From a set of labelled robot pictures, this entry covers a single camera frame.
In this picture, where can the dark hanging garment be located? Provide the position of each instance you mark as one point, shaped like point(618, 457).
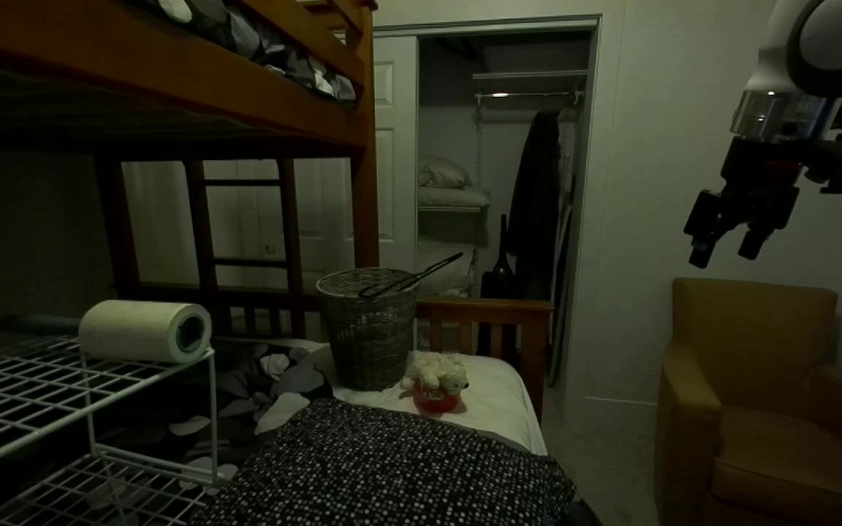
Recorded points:
point(536, 206)

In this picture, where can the white paper towel roll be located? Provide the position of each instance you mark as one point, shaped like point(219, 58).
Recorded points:
point(138, 331)

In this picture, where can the mustard yellow armchair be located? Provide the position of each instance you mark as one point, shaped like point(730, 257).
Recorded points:
point(761, 417)

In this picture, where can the folded white bedding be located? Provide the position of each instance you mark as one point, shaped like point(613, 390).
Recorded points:
point(447, 179)

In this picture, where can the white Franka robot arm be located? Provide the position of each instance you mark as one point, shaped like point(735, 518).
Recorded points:
point(783, 48)

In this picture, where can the black speckled blanket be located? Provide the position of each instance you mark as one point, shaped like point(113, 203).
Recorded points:
point(393, 469)

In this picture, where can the white closet door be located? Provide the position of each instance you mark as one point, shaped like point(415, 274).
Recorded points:
point(397, 146)

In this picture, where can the white pillow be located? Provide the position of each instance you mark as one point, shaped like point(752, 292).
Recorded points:
point(498, 398)

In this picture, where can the patterned bunk bedding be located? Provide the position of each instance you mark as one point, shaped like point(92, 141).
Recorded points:
point(276, 43)

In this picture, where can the black clothes hanger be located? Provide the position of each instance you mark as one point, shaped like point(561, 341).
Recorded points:
point(412, 279)

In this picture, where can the white closet shelf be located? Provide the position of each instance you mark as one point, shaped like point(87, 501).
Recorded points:
point(527, 76)

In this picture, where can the black large polka dot blanket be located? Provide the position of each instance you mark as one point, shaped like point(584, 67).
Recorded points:
point(276, 390)

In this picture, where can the wooden bunk bed frame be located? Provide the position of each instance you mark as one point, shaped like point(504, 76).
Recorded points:
point(149, 67)

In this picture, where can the white and red plush toy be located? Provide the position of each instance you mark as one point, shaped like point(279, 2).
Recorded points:
point(438, 378)

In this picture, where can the grey wicker basket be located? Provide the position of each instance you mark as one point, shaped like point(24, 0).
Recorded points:
point(366, 336)

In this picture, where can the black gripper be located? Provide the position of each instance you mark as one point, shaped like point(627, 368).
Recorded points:
point(761, 179)

